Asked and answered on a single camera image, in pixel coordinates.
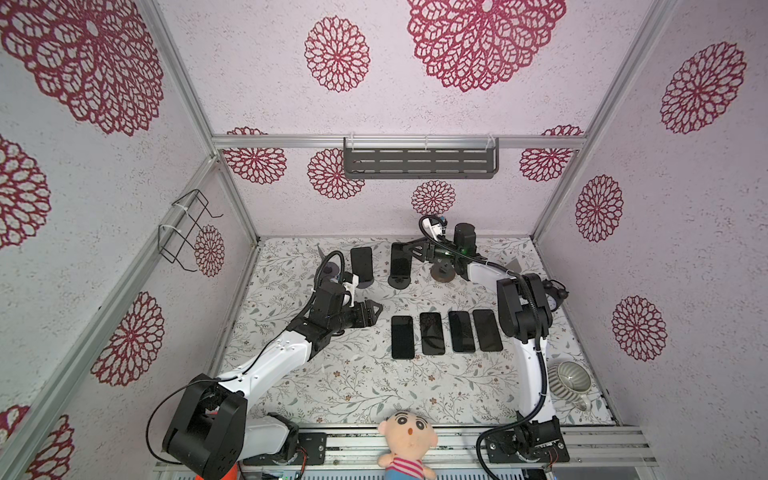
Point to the boy doll plush toy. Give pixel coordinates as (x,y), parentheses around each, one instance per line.
(409,438)

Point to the grey wall shelf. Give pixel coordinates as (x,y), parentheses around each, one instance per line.
(420,159)

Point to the black wire wall rack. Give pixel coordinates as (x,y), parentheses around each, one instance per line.
(174,236)

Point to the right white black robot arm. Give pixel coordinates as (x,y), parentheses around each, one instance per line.
(524,310)

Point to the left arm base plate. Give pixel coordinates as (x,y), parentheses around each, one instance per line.
(309,449)

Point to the striped grey cup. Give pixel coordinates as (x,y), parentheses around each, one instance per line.
(570,382)

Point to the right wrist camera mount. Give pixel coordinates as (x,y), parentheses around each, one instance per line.
(436,227)

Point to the wooden round stand right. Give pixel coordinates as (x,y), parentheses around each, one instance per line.
(442,272)

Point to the wooden round stand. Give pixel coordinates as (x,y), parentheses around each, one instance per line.
(442,272)
(327,269)

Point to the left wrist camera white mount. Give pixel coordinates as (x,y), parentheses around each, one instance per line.
(350,281)

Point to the black alarm clock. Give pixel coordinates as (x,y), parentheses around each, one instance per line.
(555,289)

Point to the black phone tall wooden stand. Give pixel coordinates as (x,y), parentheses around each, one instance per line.
(402,336)

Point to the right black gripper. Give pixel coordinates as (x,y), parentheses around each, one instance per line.
(428,251)

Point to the wooden round stand left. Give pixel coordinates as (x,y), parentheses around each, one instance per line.
(327,269)

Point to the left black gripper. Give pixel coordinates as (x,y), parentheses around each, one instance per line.
(367,315)

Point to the white folding phone stand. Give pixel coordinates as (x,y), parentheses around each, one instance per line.
(514,268)

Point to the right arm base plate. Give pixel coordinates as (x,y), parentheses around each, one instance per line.
(532,442)

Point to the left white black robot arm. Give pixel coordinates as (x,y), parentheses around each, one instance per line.
(211,432)

